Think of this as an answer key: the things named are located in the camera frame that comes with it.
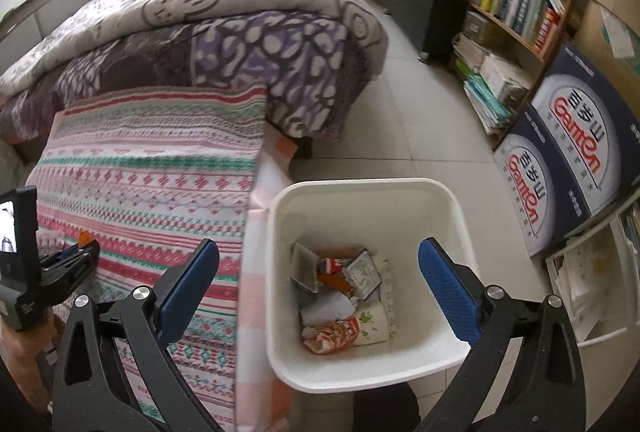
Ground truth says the small red wrapper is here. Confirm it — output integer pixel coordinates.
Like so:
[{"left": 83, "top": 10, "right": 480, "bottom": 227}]
[{"left": 317, "top": 257, "right": 356, "bottom": 275}]

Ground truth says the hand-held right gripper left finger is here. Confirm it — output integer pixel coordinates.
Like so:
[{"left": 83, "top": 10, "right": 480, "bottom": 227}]
[{"left": 50, "top": 238, "right": 236, "bottom": 432}]

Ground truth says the grey headboard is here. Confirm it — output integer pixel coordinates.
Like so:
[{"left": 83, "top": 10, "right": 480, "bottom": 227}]
[{"left": 0, "top": 0, "right": 93, "bottom": 58}]

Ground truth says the white paper cup green print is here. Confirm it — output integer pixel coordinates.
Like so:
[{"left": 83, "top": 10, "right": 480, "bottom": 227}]
[{"left": 350, "top": 302, "right": 391, "bottom": 345}]

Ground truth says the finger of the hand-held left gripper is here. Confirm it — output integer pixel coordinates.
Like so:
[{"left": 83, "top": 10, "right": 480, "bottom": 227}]
[
  {"left": 39, "top": 242, "right": 101, "bottom": 272},
  {"left": 40, "top": 262, "right": 101, "bottom": 308}
]

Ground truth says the striped patterned bed sheet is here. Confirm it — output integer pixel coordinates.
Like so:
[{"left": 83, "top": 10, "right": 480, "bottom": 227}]
[{"left": 0, "top": 84, "right": 271, "bottom": 432}]

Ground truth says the row of colourful books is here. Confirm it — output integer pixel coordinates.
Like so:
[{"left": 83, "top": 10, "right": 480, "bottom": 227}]
[{"left": 472, "top": 0, "right": 566, "bottom": 58}]

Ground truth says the black cabinet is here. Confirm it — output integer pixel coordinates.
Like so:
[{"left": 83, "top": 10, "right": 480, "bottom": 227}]
[{"left": 367, "top": 0, "right": 471, "bottom": 63}]

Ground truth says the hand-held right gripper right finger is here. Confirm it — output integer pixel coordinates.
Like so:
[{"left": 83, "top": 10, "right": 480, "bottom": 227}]
[{"left": 417, "top": 236, "right": 588, "bottom": 432}]

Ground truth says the grey plastic box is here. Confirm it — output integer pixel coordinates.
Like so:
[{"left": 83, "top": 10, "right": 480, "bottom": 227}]
[{"left": 291, "top": 242, "right": 321, "bottom": 294}]

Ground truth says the folded purple patterned quilt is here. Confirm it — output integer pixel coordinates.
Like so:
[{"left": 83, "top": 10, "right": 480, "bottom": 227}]
[{"left": 0, "top": 0, "right": 388, "bottom": 145}]

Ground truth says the person's left forearm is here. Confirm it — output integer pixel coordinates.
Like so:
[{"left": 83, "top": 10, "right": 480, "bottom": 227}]
[{"left": 0, "top": 307, "right": 66, "bottom": 423}]

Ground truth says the orange packet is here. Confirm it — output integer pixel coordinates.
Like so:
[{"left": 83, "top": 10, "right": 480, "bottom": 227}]
[{"left": 319, "top": 272, "right": 351, "bottom": 293}]

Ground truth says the pile of lying books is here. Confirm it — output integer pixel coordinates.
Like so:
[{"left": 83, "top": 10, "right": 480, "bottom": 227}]
[{"left": 452, "top": 32, "right": 533, "bottom": 135}]

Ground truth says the red snack packet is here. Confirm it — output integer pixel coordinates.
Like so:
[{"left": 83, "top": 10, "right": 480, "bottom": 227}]
[{"left": 302, "top": 317, "right": 361, "bottom": 355}]

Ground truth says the white plastic bin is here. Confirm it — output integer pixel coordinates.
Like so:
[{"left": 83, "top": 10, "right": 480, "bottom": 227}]
[{"left": 265, "top": 178, "right": 483, "bottom": 394}]

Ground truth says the white printed packet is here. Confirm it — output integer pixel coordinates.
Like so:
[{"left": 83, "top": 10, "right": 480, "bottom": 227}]
[{"left": 345, "top": 249, "right": 383, "bottom": 300}]

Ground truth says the pink checked bed sheet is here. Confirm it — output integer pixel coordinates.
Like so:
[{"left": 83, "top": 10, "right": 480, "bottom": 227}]
[{"left": 234, "top": 132, "right": 297, "bottom": 429}]

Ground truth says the white shelf unit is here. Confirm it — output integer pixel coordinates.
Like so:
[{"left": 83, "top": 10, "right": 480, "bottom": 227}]
[{"left": 545, "top": 202, "right": 640, "bottom": 348}]

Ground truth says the navy printed carton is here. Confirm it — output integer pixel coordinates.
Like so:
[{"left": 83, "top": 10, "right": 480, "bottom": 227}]
[
  {"left": 530, "top": 42, "right": 640, "bottom": 218},
  {"left": 492, "top": 104, "right": 591, "bottom": 258}
]

